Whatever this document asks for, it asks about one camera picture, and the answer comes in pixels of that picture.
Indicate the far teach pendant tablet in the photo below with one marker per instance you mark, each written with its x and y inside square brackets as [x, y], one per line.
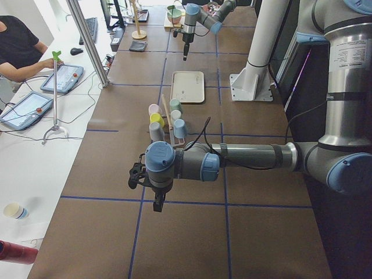
[67, 77]

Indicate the aluminium frame post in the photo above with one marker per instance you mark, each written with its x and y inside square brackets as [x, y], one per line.
[88, 41]

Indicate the green cup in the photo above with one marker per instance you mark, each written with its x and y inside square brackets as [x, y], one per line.
[175, 104]

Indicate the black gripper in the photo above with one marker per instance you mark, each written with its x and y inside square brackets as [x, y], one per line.
[188, 38]
[158, 193]

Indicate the paper cup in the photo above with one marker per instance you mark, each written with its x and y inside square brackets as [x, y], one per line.
[15, 211]

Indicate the black keyboard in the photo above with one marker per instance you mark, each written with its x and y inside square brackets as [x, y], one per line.
[92, 24]

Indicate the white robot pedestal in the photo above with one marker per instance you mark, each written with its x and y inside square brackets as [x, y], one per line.
[253, 82]

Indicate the person's hand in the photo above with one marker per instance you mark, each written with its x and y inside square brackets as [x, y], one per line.
[55, 62]

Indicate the teach pendant tablet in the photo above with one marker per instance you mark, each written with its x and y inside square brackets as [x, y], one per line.
[27, 111]
[67, 77]

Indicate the beige tray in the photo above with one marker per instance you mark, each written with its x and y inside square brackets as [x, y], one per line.
[188, 86]

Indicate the grey folded cloth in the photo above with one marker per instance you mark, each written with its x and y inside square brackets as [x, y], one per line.
[138, 46]

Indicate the beige cup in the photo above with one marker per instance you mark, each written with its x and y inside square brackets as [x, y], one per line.
[175, 115]

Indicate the green bowl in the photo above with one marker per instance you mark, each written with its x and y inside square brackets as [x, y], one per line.
[174, 15]

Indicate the near teach pendant tablet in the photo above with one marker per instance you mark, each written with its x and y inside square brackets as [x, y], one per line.
[27, 111]

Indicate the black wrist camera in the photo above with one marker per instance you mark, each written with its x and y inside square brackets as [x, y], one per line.
[138, 174]

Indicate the black picture frame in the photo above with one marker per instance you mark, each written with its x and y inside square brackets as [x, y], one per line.
[142, 16]

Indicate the pink cup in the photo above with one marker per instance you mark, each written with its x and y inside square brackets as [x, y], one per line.
[154, 108]

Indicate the silver reacher grabber tool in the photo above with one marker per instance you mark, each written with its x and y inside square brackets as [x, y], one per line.
[56, 128]

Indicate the wooden cutting board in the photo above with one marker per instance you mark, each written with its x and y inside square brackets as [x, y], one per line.
[167, 25]

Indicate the yellow cup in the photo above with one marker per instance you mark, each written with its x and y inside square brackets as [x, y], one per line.
[157, 118]

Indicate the wooden stand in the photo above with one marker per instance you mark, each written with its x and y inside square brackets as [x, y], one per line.
[138, 34]

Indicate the grey cup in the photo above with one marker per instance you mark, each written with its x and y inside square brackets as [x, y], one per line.
[156, 132]

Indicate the crossing blue tape strip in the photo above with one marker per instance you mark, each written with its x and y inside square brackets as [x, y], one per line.
[189, 203]

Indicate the white wire cup rack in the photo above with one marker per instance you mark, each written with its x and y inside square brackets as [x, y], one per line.
[174, 142]

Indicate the black computer mouse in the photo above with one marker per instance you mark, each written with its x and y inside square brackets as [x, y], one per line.
[76, 51]

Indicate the blue cup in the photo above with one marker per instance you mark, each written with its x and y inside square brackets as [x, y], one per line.
[180, 129]

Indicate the person in black shirt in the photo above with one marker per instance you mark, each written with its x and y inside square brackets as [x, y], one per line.
[21, 51]

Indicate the red bottle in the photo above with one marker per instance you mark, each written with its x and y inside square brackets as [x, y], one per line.
[15, 253]

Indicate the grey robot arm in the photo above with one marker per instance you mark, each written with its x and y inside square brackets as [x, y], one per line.
[196, 14]
[338, 159]

